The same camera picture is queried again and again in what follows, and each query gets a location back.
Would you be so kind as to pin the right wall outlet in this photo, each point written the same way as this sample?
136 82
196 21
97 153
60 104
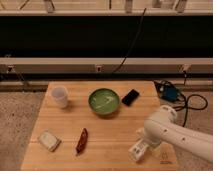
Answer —
185 68

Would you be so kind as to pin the black rectangular block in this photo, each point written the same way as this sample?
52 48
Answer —
130 97

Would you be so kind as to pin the translucent plastic cup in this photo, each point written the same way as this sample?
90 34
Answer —
60 96

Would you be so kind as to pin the brown red chili pepper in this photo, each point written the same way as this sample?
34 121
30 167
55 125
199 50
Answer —
82 141

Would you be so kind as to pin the green ceramic bowl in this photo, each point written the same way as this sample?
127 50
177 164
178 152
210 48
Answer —
104 101

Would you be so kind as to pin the white plastic bottle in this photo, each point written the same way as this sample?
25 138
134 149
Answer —
137 151

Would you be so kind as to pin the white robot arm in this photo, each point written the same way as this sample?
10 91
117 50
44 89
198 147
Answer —
160 126

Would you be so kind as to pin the left wall outlet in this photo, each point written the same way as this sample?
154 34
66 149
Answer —
10 69

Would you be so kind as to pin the blue floor device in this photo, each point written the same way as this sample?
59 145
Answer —
170 94

